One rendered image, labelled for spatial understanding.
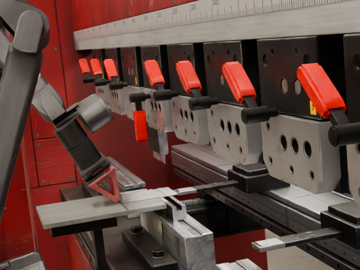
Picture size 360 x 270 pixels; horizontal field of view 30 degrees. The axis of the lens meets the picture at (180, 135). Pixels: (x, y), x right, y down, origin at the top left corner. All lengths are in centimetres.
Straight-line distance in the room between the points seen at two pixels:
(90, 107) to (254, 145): 66
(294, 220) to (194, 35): 55
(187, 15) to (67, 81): 129
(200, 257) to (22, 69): 50
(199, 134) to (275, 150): 29
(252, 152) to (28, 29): 44
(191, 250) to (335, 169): 65
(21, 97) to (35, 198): 126
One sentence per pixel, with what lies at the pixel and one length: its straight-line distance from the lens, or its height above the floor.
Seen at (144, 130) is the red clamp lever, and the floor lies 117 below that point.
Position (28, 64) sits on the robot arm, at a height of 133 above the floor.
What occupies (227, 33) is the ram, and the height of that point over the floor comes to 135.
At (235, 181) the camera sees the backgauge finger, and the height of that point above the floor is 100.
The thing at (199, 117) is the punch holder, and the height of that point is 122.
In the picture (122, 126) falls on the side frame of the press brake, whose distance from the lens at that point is 237.
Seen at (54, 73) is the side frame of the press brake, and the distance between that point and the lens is 232.
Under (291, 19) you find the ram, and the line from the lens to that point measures 73.
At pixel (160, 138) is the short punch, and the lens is 147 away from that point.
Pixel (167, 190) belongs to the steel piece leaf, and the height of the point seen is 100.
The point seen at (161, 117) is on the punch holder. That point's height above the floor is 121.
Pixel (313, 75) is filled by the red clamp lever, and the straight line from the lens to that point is 63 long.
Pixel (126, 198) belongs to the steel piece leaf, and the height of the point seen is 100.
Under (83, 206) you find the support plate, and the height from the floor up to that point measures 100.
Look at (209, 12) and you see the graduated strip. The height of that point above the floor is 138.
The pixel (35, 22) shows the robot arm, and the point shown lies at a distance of 112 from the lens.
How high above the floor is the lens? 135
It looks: 8 degrees down
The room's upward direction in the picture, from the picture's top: 6 degrees counter-clockwise
